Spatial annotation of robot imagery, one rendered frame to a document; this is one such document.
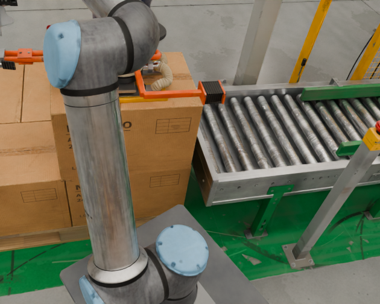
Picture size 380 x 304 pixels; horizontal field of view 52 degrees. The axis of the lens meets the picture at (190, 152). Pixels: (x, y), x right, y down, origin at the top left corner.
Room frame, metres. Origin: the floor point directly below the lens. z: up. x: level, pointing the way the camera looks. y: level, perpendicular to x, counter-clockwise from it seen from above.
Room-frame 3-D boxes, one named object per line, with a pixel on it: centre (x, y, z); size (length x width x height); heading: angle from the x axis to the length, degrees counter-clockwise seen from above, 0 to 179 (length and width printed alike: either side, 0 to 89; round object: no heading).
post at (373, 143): (1.22, -0.73, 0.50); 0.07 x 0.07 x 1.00; 22
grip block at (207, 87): (1.17, -0.04, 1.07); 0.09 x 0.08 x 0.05; 22
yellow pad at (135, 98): (1.22, 0.30, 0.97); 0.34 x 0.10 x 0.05; 112
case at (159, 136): (1.32, 0.33, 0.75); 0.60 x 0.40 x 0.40; 112
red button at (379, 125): (1.22, -0.73, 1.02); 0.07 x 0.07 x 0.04
